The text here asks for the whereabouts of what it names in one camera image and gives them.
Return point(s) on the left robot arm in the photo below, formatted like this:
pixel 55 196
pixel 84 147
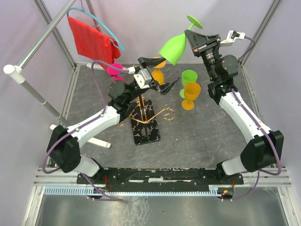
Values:
pixel 65 142

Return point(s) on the pink wine glass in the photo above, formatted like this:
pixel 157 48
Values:
pixel 114 73

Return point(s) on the green wine glass right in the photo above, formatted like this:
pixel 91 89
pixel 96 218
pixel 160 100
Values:
pixel 187 76

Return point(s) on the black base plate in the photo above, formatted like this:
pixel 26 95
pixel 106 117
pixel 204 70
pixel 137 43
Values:
pixel 130 176

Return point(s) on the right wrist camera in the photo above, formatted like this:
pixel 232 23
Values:
pixel 232 36

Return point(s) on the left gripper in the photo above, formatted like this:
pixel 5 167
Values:
pixel 163 89

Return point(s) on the white slotted cable duct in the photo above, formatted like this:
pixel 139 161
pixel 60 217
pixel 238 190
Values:
pixel 144 189

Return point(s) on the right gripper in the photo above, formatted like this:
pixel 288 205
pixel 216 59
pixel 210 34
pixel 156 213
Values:
pixel 198 42

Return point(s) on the green wine glass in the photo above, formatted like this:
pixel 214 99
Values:
pixel 187 76
pixel 174 48

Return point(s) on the orange wine glass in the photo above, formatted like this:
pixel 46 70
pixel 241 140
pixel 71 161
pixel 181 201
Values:
pixel 191 92
pixel 157 73

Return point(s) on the white clothes stand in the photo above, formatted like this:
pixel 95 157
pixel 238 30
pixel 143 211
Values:
pixel 24 122

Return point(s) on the gold wire glass rack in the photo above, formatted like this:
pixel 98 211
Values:
pixel 144 123

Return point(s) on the orange wine glass right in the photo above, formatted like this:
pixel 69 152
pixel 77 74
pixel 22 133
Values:
pixel 191 92

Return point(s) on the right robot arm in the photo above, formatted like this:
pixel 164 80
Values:
pixel 264 146

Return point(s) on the red cloth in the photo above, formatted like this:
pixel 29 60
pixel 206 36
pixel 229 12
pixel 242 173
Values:
pixel 92 43

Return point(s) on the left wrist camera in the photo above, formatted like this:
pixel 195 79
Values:
pixel 141 76

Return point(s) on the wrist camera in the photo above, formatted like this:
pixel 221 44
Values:
pixel 232 36
pixel 141 76

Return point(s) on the green wine glass front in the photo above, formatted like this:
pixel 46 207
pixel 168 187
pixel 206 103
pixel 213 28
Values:
pixel 174 48

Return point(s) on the orange wine glass front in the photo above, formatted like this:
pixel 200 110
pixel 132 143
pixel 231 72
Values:
pixel 157 73

